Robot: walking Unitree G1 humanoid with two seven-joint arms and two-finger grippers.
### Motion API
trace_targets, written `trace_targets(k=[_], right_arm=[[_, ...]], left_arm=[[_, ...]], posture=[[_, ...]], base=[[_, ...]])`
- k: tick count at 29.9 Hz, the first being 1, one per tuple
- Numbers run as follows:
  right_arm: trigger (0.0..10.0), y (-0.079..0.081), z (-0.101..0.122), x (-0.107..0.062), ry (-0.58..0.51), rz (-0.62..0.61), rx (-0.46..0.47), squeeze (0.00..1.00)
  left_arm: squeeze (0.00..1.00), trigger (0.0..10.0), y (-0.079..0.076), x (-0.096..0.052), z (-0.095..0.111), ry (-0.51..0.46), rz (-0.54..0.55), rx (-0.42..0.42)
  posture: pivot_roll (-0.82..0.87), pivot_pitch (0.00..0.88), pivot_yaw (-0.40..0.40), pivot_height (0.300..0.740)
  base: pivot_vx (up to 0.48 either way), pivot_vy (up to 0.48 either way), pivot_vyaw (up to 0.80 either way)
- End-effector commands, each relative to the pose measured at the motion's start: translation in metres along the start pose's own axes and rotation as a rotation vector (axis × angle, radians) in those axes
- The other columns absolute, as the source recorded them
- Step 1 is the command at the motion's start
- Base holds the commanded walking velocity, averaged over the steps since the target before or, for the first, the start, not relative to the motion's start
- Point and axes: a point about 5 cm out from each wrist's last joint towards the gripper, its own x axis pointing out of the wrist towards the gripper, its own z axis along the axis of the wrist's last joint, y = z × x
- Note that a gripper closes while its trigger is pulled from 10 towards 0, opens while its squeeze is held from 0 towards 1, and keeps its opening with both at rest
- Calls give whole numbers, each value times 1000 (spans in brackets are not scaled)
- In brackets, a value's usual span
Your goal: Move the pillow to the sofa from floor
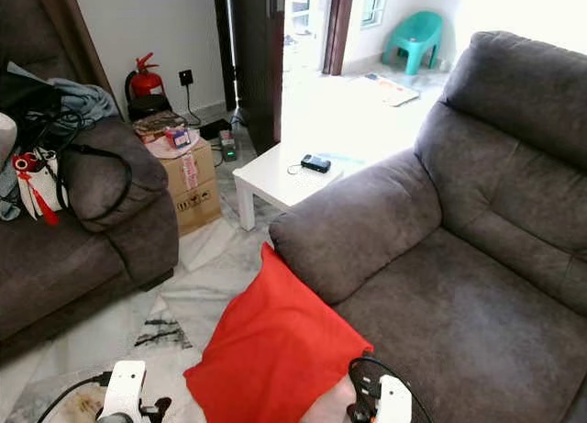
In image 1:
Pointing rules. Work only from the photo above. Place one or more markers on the brown patterned flat box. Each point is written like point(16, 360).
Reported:
point(154, 124)

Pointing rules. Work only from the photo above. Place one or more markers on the black charger with green light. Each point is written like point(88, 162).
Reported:
point(227, 146)

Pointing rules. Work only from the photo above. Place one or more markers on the dark wooden door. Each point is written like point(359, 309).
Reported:
point(259, 61)

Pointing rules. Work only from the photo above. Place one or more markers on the white bag with red tassel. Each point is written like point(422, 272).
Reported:
point(38, 183)

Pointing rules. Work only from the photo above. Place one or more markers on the red pillow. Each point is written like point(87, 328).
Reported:
point(275, 350)

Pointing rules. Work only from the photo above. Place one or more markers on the white side table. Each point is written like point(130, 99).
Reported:
point(271, 175)

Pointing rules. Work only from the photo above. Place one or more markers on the beige rounded cushion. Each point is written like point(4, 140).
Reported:
point(6, 134)

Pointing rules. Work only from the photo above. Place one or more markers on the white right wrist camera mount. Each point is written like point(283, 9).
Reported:
point(394, 400)

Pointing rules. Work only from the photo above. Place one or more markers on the black wall socket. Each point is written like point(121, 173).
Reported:
point(186, 77)

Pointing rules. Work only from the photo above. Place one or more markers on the black flat adapter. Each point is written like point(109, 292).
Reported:
point(214, 128)

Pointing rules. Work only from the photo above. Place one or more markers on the pink cloth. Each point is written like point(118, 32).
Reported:
point(170, 151)

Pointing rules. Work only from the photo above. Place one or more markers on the small red blue box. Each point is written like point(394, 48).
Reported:
point(178, 138)

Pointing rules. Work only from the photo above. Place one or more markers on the brown cardboard box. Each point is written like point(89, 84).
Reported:
point(194, 194)

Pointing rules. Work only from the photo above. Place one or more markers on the red fire extinguisher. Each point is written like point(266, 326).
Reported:
point(145, 80)

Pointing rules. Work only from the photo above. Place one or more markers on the brown door frame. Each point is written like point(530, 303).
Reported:
point(337, 24)

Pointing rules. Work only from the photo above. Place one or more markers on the printed floor mat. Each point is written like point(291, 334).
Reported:
point(390, 89)

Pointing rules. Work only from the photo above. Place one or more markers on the black bag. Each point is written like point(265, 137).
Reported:
point(27, 93)

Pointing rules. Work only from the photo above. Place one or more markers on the black handheld device with loop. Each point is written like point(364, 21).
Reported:
point(315, 163)

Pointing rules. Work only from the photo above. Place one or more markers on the grey fabric sofa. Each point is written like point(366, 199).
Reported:
point(55, 267)
point(468, 258)

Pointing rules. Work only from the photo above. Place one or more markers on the barred window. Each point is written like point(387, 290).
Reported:
point(374, 3)

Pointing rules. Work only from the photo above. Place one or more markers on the green plastic chair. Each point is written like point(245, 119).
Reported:
point(417, 33)

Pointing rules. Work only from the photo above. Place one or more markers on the blue grey cloth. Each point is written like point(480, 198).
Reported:
point(90, 100)

